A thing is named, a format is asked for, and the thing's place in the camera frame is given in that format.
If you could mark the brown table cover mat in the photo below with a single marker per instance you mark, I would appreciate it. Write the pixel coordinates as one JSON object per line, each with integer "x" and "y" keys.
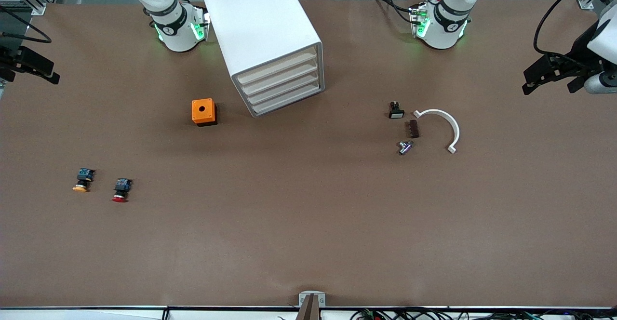
{"x": 308, "y": 214}

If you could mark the white curved plastic arc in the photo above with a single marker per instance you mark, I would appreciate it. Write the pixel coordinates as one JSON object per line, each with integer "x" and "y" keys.
{"x": 456, "y": 132}

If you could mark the silver metal connector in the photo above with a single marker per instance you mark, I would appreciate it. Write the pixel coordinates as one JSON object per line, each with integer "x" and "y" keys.
{"x": 405, "y": 148}

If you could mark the grey metal bracket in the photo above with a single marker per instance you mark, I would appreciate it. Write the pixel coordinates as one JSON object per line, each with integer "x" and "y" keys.
{"x": 302, "y": 297}

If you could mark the right arm base connector panel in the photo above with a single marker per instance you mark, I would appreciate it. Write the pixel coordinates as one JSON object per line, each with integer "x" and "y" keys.
{"x": 200, "y": 26}

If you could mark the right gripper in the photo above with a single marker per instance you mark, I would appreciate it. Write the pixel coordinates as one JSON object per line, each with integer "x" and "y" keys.
{"x": 10, "y": 60}

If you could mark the brown mounting post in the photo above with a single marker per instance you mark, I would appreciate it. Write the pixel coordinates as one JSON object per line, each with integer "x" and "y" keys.
{"x": 311, "y": 310}

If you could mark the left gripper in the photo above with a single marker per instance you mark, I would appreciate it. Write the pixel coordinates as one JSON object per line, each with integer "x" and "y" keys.
{"x": 577, "y": 55}

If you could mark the black switch with white face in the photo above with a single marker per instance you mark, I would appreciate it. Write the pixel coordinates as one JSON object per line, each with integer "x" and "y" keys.
{"x": 396, "y": 113}

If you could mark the yellow push button switch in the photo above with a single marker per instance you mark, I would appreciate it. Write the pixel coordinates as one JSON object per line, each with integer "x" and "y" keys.
{"x": 83, "y": 179}

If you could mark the brown terminal block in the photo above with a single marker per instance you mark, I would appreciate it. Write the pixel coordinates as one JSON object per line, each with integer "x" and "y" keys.
{"x": 414, "y": 129}

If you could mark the left arm base connector panel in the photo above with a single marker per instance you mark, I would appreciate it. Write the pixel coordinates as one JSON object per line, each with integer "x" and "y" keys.
{"x": 418, "y": 21}

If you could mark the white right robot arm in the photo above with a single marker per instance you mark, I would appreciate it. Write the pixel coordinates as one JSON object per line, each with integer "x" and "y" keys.
{"x": 178, "y": 35}

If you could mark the red push button switch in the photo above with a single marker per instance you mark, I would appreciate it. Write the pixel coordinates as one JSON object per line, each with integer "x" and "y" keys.
{"x": 120, "y": 198}

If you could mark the orange box with hole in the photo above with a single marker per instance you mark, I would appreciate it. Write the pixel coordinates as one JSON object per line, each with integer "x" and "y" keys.
{"x": 208, "y": 113}

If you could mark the white table edge rail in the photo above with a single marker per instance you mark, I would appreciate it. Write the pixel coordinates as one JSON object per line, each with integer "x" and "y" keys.
{"x": 96, "y": 314}

